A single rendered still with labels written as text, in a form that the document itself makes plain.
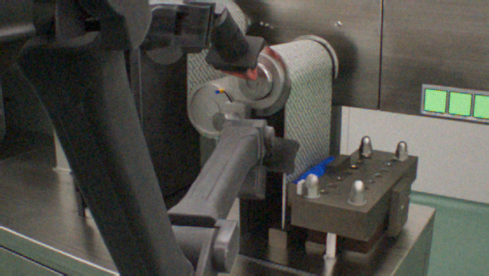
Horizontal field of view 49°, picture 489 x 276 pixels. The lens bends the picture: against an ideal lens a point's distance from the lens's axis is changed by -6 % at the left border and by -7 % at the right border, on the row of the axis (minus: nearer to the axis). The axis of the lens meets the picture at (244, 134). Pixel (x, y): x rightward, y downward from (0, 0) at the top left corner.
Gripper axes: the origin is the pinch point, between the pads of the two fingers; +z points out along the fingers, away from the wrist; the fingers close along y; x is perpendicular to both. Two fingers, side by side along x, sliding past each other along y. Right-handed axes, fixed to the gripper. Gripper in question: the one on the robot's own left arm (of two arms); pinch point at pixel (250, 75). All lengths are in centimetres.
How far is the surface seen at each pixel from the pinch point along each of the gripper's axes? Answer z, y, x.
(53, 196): 24, -58, -31
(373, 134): 262, -46, 111
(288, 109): 8.2, 6.4, -2.1
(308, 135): 21.2, 7.1, -1.4
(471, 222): 268, 33, 65
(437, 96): 30.0, 31.4, 18.2
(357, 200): 15.5, 23.6, -15.3
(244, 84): 3.1, -2.3, -0.5
